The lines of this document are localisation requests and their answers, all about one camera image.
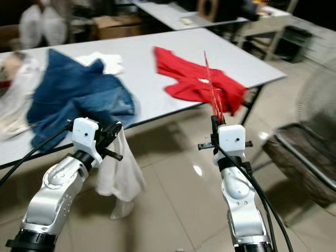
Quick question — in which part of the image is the red wire hanger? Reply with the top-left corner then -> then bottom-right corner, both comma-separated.
203,50 -> 230,127

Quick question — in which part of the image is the red shirt with white print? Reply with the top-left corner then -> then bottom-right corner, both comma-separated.
155,46 -> 247,115

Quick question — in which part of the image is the blue denim jacket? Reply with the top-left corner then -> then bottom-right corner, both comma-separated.
26,49 -> 136,152

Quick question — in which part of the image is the small white cloth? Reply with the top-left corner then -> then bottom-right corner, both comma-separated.
76,51 -> 125,74

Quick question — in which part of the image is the white table with black legs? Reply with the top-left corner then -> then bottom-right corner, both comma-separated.
0,27 -> 288,169

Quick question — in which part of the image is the beige garment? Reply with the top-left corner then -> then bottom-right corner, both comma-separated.
0,51 -> 43,140

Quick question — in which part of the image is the open cardboard box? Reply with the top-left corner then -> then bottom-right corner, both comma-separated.
93,15 -> 141,40

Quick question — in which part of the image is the black audio device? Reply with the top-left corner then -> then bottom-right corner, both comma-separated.
273,25 -> 316,64

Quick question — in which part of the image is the brown wooden speaker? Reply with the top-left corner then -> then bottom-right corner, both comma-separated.
196,0 -> 236,23

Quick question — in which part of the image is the white plastic bag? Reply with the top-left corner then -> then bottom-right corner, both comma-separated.
43,6 -> 70,48
20,5 -> 45,50

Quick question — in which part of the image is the white desk with white legs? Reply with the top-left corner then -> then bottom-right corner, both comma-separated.
234,5 -> 295,61

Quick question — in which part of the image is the white office desk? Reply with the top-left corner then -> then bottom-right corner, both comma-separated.
133,0 -> 250,32

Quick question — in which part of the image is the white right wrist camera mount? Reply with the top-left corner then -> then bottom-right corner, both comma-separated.
218,124 -> 247,159

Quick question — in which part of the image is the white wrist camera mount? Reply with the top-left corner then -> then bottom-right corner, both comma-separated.
71,118 -> 100,161
218,124 -> 247,159

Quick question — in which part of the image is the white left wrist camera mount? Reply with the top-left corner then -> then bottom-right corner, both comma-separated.
71,118 -> 100,161

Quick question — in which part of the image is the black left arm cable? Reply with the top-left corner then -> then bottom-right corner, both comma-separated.
0,126 -> 74,184

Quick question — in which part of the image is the grey wire grille fan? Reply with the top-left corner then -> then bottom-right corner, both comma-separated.
296,62 -> 336,138

